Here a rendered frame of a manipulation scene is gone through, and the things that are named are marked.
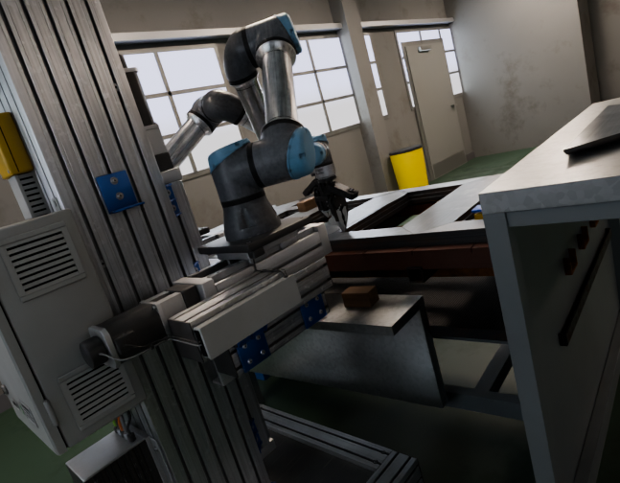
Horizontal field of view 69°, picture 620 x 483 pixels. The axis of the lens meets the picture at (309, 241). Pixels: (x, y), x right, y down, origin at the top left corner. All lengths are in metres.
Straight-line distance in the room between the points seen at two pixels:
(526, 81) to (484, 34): 1.07
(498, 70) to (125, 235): 8.08
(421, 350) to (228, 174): 0.81
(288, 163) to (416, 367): 0.81
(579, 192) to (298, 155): 0.58
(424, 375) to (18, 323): 1.12
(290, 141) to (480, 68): 7.94
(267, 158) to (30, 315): 0.60
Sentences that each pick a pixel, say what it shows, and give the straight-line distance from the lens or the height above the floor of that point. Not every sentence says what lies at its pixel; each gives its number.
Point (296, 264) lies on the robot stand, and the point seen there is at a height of 0.92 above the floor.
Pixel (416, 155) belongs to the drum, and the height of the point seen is 0.60.
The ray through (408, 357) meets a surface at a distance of 1.55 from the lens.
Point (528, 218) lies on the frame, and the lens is 0.89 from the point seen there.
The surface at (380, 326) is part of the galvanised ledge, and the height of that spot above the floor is 0.68.
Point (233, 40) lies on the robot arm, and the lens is 1.43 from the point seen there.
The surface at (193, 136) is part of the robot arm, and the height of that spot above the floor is 1.35.
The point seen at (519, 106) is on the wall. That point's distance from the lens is 8.76.
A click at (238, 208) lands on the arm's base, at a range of 1.14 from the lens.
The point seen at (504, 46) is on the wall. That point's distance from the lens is 8.78.
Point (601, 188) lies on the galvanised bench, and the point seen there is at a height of 1.03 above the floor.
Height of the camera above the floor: 1.24
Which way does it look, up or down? 13 degrees down
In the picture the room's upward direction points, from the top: 16 degrees counter-clockwise
